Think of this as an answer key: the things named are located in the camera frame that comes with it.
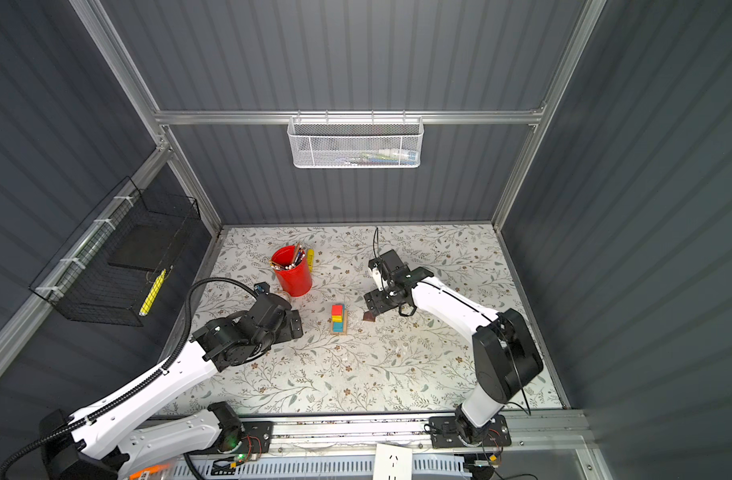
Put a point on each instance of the black wire basket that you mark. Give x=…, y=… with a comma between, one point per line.
x=105, y=276

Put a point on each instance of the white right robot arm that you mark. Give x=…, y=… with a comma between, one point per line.
x=506, y=357

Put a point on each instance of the white wire basket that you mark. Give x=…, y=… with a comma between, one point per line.
x=356, y=145

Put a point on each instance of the red pencil cup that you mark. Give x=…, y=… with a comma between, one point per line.
x=291, y=267

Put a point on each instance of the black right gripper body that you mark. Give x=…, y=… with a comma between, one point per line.
x=381, y=300

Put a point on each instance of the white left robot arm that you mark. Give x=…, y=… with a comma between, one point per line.
x=113, y=442

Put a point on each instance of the white power socket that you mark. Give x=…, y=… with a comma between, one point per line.
x=393, y=462

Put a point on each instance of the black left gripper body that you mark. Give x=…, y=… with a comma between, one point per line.
x=286, y=333

